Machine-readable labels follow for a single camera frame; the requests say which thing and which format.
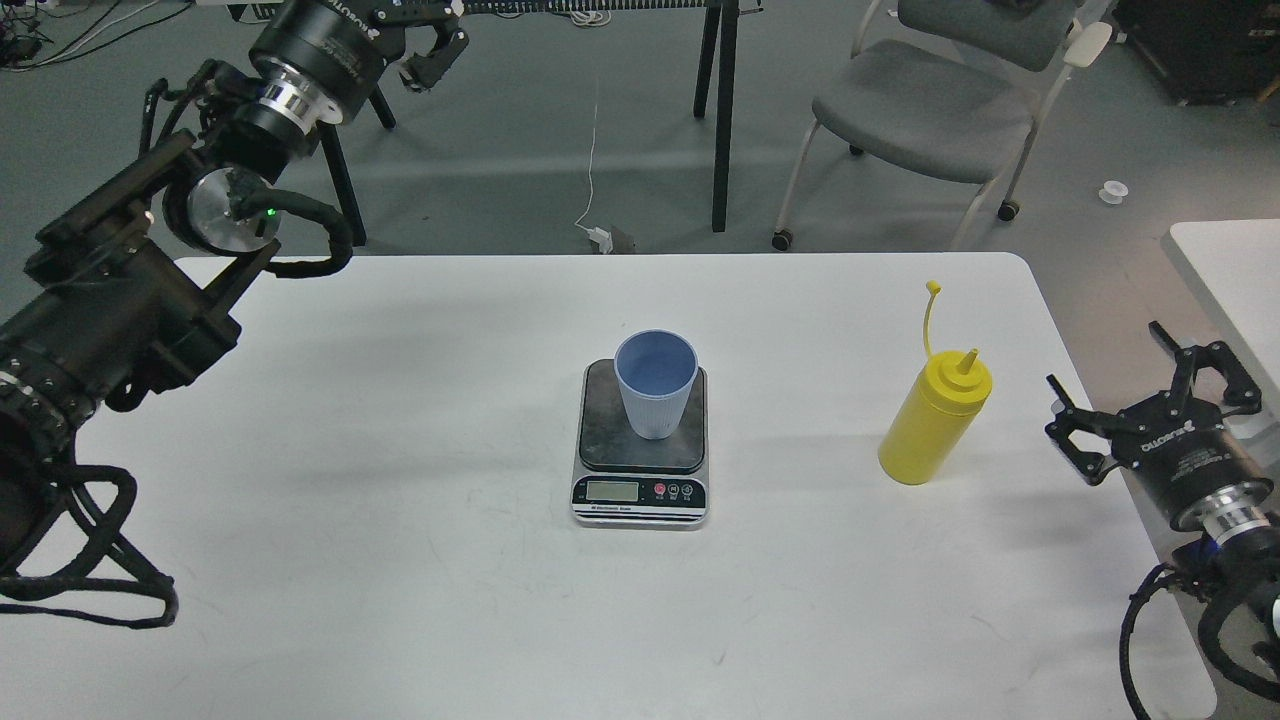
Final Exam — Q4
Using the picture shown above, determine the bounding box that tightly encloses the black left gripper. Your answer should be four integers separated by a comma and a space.
250, 1, 470, 126

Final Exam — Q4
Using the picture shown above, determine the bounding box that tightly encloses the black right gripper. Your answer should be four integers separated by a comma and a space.
1044, 322, 1276, 546

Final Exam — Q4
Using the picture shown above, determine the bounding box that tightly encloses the yellow squeeze bottle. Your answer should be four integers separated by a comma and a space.
877, 281, 995, 486

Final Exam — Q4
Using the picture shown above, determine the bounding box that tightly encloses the blue ribbed plastic cup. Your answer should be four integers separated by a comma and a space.
613, 329, 700, 439

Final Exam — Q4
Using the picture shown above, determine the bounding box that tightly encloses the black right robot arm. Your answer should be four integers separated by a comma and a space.
1044, 322, 1279, 719

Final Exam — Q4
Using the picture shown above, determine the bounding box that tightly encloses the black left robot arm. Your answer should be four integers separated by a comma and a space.
3, 1, 468, 629

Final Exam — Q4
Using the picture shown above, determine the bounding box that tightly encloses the digital kitchen scale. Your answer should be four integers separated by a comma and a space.
570, 359, 710, 530

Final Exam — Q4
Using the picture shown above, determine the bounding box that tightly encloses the white side table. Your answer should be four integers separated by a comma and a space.
1162, 218, 1279, 446

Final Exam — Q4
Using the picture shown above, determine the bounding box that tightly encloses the small white spool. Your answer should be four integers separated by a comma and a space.
1097, 179, 1130, 206

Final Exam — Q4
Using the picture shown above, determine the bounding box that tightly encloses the black trestle table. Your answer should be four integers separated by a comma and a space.
227, 0, 765, 247

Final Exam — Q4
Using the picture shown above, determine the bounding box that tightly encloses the black cabinet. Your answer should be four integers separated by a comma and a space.
1111, 1, 1279, 106

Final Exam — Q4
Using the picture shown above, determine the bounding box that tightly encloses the grey office chair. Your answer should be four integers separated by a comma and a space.
771, 1, 1114, 251

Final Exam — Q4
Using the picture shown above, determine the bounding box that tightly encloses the white charger cable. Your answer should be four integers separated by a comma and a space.
575, 90, 637, 255

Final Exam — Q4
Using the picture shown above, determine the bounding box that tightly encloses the floor cables bundle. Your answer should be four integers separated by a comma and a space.
0, 0, 191, 70

